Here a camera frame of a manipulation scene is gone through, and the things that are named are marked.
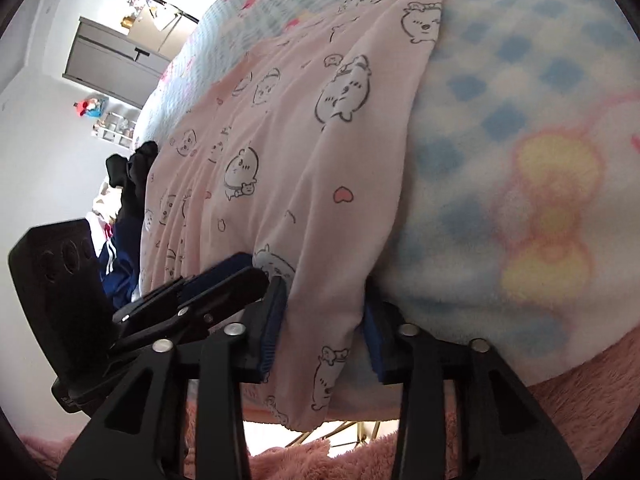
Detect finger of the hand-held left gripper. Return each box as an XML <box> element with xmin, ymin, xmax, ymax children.
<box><xmin>112</xmin><ymin>266</ymin><xmax>269</xmax><ymax>349</ymax></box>
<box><xmin>134</xmin><ymin>254</ymin><xmax>253</xmax><ymax>309</ymax></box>

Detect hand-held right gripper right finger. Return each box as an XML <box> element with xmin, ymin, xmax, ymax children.
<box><xmin>362</xmin><ymin>300</ymin><xmax>583</xmax><ymax>480</ymax></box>

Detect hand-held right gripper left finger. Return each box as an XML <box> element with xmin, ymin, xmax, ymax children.
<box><xmin>56</xmin><ymin>277</ymin><xmax>288</xmax><ymax>480</ymax></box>

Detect pink printed pajama pants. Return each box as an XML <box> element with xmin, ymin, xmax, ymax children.
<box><xmin>137</xmin><ymin>0</ymin><xmax>446</xmax><ymax>433</ymax></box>

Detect cream garment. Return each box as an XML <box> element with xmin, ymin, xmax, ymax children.
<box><xmin>91</xmin><ymin>180</ymin><xmax>126</xmax><ymax>226</ymax></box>

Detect black garment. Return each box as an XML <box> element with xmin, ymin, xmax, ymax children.
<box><xmin>105</xmin><ymin>141</ymin><xmax>160</xmax><ymax>241</ymax></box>

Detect white shelf rack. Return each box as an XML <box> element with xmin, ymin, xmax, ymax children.
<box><xmin>91</xmin><ymin>112</ymin><xmax>138</xmax><ymax>142</ymax></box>

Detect red blue plush toy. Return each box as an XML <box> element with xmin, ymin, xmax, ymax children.
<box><xmin>74</xmin><ymin>96</ymin><xmax>108</xmax><ymax>118</ymax></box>

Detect pink fluffy cloth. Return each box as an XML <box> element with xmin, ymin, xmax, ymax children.
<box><xmin>20</xmin><ymin>332</ymin><xmax>640</xmax><ymax>480</ymax></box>

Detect grey cabinet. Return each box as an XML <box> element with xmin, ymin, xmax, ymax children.
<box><xmin>62</xmin><ymin>16</ymin><xmax>173</xmax><ymax>109</ymax></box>

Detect checkered cartoon printed blanket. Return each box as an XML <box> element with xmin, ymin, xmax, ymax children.
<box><xmin>135</xmin><ymin>0</ymin><xmax>640</xmax><ymax>411</ymax></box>

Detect gold metal frame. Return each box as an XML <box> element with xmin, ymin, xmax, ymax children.
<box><xmin>287</xmin><ymin>420</ymin><xmax>383</xmax><ymax>458</ymax></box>

